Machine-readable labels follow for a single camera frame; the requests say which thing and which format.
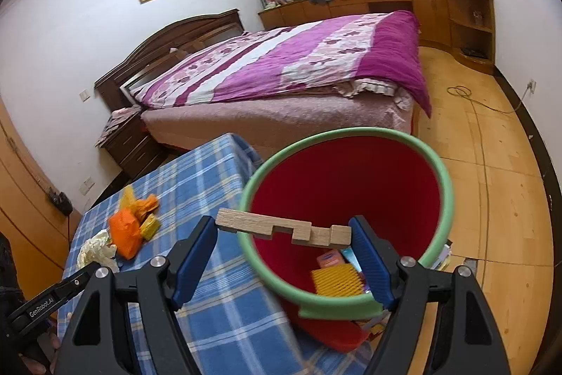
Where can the dark wooden nightstand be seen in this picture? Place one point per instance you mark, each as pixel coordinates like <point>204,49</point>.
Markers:
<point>136,155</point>

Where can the teal cardboard box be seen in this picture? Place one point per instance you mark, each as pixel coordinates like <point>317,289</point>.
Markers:
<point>349,256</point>

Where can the yellow foam fruit net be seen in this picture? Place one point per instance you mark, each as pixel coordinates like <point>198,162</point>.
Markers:
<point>127,197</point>
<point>336,280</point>

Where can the white wall outlet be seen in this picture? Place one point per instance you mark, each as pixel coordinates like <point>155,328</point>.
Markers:
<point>531,85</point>
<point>87,185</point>

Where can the dark wooden bed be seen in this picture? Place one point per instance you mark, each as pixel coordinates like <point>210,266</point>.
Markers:
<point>263,124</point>

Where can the white wall switch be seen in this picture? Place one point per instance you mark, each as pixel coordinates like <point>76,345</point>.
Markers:
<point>84,94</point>

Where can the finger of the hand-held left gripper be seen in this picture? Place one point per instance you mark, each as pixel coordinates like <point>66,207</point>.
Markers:
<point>81,280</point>

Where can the wooden wardrobe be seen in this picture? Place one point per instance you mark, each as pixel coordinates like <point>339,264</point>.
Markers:
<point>26,203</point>

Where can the blue plaid tablecloth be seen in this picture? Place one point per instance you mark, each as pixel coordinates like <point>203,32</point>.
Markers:
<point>210,181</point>

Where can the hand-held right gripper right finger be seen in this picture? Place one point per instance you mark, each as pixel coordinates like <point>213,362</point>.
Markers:
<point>373,265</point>

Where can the red bin with green rim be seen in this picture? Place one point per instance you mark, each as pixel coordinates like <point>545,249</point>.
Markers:
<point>351,181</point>

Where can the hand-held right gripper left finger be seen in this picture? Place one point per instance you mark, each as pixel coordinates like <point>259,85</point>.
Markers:
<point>189,265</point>

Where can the pink orange small box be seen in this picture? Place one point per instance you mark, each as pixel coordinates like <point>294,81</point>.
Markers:
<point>330,260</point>

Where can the low wooden cabinet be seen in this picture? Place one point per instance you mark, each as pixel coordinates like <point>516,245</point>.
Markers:
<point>430,10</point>

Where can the notched wooden block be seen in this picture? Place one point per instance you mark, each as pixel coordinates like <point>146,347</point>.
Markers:
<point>246,221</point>

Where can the small yellow box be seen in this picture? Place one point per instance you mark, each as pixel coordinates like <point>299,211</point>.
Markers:
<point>150,225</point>

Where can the pink cloth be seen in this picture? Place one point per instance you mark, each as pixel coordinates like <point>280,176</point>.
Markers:
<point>116,124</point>

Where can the small orange plastic bag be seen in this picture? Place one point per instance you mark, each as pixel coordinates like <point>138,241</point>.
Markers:
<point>147,203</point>

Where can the purple floral blanket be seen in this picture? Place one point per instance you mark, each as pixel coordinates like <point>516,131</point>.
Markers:
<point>307,58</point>

